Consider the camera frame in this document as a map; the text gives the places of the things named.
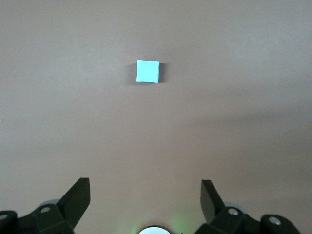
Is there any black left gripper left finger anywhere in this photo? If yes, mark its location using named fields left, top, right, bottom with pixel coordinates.
left=0, top=177, right=91, bottom=234

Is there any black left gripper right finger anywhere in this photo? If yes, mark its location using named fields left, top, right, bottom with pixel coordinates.
left=195, top=179, right=301, bottom=234

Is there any blue foam block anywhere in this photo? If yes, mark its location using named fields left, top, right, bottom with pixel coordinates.
left=136, top=59, right=161, bottom=84

